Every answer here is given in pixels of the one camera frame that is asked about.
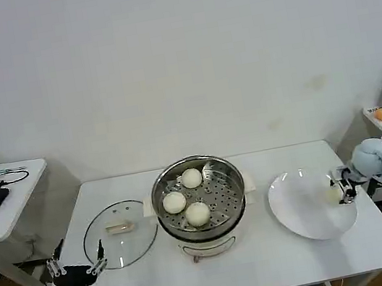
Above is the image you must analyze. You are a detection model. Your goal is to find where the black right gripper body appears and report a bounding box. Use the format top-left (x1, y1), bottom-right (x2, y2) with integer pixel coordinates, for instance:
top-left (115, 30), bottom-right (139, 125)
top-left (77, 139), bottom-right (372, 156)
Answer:
top-left (339, 165), bottom-right (360, 187)

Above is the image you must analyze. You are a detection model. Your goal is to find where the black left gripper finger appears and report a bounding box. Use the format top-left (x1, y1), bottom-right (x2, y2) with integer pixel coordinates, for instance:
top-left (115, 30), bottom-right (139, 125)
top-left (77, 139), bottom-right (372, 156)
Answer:
top-left (84, 238), bottom-right (111, 277)
top-left (43, 238), bottom-right (71, 279)

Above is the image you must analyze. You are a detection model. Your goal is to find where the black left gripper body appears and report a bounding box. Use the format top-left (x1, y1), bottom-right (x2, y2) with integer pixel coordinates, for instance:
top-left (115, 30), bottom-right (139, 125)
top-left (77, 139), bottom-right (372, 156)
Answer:
top-left (50, 261), bottom-right (100, 286)

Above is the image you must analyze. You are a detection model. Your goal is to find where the white steamed bun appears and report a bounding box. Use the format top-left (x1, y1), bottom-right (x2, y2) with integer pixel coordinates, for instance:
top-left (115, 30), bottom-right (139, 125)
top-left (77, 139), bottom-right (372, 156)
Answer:
top-left (324, 185), bottom-right (345, 207)
top-left (179, 167), bottom-right (205, 190)
top-left (183, 201), bottom-right (213, 230)
top-left (161, 189), bottom-right (189, 216)

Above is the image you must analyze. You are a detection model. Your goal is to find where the round glass lid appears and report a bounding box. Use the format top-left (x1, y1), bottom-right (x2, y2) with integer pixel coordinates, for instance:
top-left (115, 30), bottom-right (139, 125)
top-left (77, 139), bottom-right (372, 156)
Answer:
top-left (77, 195), bottom-right (165, 274)

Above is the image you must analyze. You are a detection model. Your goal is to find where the white round plate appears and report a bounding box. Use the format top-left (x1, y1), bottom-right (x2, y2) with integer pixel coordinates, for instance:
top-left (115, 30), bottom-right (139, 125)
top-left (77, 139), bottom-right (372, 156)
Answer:
top-left (264, 160), bottom-right (362, 249)

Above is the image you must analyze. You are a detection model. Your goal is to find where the white electric pot base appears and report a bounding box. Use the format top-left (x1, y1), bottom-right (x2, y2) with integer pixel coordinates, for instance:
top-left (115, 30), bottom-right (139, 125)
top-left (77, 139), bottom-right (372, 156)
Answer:
top-left (156, 195), bottom-right (257, 269)

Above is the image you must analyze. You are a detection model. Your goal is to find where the perforated steel steamer basket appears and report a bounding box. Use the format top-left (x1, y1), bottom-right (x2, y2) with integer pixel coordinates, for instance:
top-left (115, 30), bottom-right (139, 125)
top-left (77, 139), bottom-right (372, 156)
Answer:
top-left (145, 148), bottom-right (253, 248)

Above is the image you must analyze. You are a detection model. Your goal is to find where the thin black cable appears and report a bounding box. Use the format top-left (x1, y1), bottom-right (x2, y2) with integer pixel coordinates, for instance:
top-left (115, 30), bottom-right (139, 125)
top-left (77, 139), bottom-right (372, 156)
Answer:
top-left (0, 169), bottom-right (32, 188)

